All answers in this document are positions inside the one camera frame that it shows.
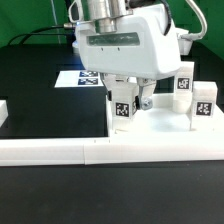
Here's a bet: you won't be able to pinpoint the white square tabletop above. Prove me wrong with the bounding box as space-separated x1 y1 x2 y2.
106 93 224 137

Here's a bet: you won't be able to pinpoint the white sheet with markers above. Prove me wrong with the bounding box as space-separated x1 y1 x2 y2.
55 70 102 88

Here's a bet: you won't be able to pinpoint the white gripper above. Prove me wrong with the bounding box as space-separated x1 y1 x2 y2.
76 4 181 110

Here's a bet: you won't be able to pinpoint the black cables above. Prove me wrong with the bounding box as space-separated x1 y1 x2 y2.
7 0 78 46

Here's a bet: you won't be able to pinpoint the white U-shaped obstacle fence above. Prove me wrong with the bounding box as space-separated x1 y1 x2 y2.
0 95 224 167

